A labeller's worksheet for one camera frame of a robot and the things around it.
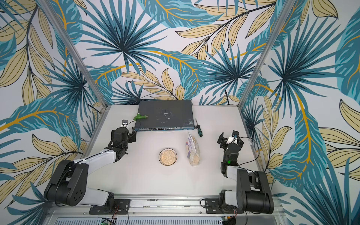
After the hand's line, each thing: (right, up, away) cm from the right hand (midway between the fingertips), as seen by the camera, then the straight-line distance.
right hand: (222, 133), depth 87 cm
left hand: (-62, +1, +3) cm, 62 cm away
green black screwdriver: (-12, -1, +13) cm, 18 cm away
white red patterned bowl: (-34, -14, -1) cm, 37 cm away
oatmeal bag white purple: (-19, -8, -10) cm, 23 cm away
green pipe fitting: (-56, +11, +17) cm, 60 cm away
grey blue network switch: (-38, +12, +22) cm, 46 cm away
